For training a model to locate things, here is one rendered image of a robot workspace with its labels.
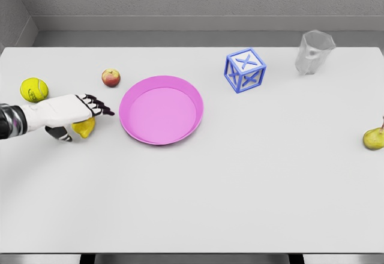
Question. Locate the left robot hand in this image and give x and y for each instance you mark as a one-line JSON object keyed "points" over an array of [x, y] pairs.
{"points": [[70, 108]]}

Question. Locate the yellow lemon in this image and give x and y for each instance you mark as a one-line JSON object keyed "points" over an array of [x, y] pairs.
{"points": [[85, 127]]}

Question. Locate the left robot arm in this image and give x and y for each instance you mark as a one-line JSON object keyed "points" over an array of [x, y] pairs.
{"points": [[21, 117]]}

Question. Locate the pink plate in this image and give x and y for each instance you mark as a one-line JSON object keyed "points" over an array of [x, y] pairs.
{"points": [[162, 111]]}

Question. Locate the yellow tennis ball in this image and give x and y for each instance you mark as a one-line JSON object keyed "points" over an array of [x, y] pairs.
{"points": [[33, 89]]}

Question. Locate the red apple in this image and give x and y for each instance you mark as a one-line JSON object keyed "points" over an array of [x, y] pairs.
{"points": [[111, 77]]}

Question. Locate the blue white letter block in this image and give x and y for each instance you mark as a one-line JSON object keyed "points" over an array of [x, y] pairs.
{"points": [[244, 69]]}

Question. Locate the clear glass cup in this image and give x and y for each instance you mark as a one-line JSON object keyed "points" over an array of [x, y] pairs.
{"points": [[313, 53]]}

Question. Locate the green pear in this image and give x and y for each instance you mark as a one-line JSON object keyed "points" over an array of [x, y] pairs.
{"points": [[374, 138]]}

